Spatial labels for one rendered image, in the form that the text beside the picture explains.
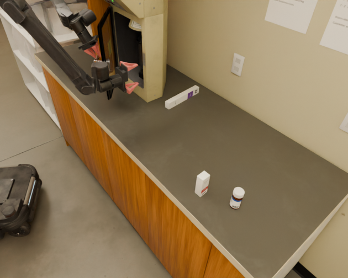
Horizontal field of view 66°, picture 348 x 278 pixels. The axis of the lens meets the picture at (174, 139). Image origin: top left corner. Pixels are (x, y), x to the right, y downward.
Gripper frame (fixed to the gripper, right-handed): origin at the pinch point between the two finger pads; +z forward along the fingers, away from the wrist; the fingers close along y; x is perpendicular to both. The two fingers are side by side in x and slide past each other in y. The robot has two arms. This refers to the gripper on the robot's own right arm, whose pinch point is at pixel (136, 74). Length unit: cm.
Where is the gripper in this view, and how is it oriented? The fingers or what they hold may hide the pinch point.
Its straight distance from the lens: 133.2
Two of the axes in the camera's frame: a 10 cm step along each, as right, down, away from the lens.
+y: 0.5, -7.5, -6.6
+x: -6.4, -5.4, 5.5
